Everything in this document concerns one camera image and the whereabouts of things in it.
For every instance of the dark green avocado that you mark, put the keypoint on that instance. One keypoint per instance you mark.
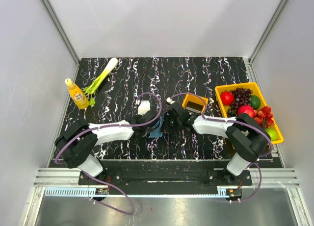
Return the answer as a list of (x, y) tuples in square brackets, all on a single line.
[(255, 102)]

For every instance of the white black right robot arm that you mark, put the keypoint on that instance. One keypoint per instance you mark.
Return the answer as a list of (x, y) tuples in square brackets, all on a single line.
[(247, 137)]

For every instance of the large yellow fruit tray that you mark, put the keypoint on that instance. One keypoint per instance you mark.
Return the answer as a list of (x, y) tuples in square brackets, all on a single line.
[(257, 92)]

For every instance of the light green apple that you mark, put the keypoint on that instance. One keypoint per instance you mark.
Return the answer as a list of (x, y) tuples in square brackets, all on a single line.
[(272, 133)]

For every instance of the black marble pattern mat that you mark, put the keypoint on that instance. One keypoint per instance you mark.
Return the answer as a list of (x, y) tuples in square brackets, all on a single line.
[(159, 78)]

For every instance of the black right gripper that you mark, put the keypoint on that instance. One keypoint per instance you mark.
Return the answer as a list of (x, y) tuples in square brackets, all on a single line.
[(167, 115)]

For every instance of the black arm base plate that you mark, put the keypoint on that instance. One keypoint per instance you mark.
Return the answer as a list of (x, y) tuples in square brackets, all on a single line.
[(212, 172)]

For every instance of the red apple centre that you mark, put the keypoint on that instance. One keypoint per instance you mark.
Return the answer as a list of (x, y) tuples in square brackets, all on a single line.
[(246, 109)]

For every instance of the yellow juice bottle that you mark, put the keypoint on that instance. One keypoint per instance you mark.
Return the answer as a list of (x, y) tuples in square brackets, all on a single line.
[(76, 94)]

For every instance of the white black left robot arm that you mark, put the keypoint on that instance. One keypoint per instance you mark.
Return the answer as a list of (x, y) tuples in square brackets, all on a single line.
[(74, 146)]

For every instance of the dark purple grape bunch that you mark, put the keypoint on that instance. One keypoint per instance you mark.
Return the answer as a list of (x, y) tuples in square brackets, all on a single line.
[(242, 96)]

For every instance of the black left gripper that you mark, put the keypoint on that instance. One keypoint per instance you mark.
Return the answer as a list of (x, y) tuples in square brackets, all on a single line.
[(137, 116)]

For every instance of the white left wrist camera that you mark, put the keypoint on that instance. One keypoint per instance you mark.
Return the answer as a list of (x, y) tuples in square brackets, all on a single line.
[(143, 106)]

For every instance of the white slotted cable duct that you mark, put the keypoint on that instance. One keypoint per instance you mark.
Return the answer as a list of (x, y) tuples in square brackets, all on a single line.
[(96, 192)]

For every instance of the red apple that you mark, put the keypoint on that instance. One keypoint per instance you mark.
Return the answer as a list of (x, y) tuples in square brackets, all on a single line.
[(246, 109), (227, 97)]

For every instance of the red apple left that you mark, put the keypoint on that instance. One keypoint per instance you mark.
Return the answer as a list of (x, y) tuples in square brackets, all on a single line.
[(227, 97)]

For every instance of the green white leek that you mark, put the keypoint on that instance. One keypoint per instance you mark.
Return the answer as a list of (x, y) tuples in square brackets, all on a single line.
[(91, 90)]

